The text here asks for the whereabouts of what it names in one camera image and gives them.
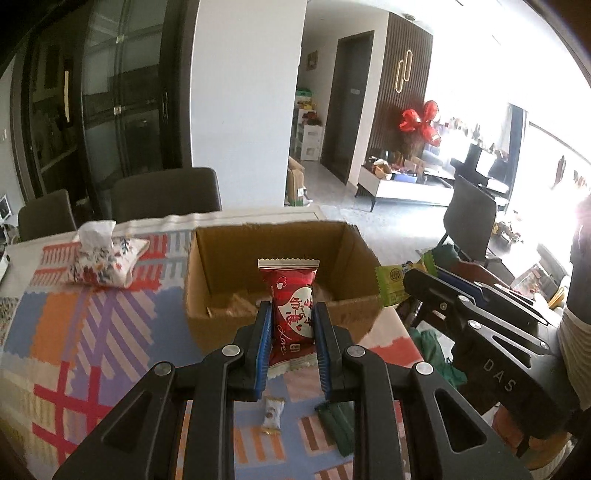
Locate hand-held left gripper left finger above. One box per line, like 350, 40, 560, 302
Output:
51, 301, 274, 480

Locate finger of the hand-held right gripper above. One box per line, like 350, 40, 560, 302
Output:
434, 267, 550, 326
403, 268, 555, 358

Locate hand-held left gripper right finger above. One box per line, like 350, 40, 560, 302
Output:
313, 304, 536, 480

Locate light green snack packet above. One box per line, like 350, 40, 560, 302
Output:
374, 253, 437, 308

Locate beige snack packet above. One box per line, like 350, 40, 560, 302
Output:
207, 292, 260, 319

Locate red snack packet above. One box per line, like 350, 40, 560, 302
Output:
257, 258, 321, 380

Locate brown cardboard box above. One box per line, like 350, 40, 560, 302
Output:
185, 220, 386, 358

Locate dark green cloth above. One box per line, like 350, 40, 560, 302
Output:
427, 244, 462, 268

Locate small white brown candy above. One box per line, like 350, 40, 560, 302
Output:
259, 398, 283, 435

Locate grey dining chair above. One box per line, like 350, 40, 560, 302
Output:
111, 167, 222, 223
436, 174, 499, 264
18, 189, 77, 241

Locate red garment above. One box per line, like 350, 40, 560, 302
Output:
494, 408, 575, 469

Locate dark green snack packet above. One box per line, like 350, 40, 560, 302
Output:
315, 401, 356, 457

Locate white low cabinet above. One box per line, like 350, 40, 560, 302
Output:
355, 164, 455, 212

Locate red foil balloons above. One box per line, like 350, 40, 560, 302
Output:
399, 100, 441, 144

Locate small open floor carton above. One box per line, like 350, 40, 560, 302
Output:
286, 157, 312, 207

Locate floral tissue pouch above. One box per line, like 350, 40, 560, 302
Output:
65, 220, 151, 289

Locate white shelf unit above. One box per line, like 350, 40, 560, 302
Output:
293, 90, 324, 161

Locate dark room door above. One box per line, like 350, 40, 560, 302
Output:
320, 31, 376, 185

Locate dark sliding glass door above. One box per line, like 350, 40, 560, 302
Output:
11, 0, 195, 204

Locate gold wall ornament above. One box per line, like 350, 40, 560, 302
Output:
393, 51, 413, 93

